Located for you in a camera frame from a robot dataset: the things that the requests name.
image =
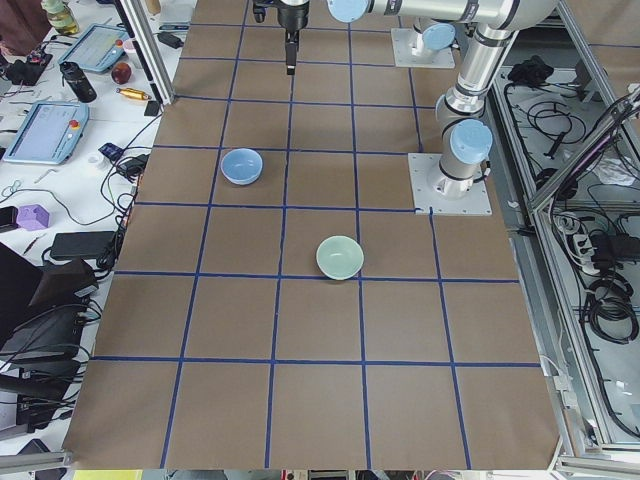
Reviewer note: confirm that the far blue teach pendant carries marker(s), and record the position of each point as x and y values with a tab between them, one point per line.
97	49

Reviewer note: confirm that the purple plastic block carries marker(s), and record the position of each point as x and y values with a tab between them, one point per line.
33	217

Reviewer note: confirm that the red apple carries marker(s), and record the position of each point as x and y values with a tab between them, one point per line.
121	73

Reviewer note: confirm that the black smartphone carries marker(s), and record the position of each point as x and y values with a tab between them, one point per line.
152	108

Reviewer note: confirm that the blue ceramic bowl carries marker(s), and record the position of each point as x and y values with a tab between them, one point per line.
242	166

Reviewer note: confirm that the black water bottle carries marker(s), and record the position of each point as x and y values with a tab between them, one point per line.
77	80

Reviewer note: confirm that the green ceramic bowl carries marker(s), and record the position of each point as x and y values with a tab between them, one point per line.
339	257

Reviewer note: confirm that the blue teach pendant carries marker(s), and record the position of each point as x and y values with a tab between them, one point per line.
49	133
97	49

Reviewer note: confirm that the black power adapter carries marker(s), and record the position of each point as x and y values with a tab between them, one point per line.
84	245

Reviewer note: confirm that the aluminium frame post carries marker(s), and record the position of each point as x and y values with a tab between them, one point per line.
134	18

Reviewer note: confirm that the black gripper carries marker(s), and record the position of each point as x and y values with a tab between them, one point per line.
293	16

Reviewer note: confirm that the pink white cup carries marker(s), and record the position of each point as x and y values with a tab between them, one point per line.
129	48

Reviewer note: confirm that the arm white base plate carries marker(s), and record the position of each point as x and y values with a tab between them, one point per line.
402	42
435	193

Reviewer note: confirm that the near blue teach pendant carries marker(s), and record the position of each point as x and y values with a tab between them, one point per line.
49	133

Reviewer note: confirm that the yellow cylindrical tool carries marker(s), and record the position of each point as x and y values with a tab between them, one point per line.
133	94

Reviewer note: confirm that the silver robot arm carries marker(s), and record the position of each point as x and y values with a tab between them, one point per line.
466	140
431	36

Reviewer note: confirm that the brown grid paper mat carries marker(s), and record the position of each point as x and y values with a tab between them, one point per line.
222	344

